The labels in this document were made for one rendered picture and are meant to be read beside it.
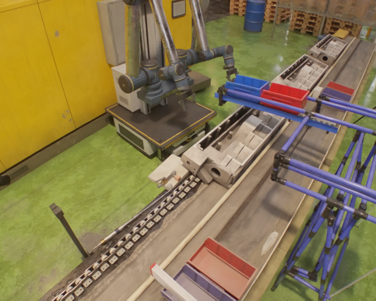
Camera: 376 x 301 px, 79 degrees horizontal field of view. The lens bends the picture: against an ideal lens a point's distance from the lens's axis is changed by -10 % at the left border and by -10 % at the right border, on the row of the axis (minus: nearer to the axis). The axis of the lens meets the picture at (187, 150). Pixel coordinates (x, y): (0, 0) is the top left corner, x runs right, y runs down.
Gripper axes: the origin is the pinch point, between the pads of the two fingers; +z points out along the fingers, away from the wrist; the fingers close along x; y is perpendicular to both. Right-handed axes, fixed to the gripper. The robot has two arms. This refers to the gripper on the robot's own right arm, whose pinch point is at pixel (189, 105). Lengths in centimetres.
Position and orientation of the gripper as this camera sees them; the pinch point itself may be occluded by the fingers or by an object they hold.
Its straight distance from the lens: 236.2
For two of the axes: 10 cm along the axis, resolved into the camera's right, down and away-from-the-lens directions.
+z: 3.3, 8.5, 4.1
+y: -6.5, -1.1, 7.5
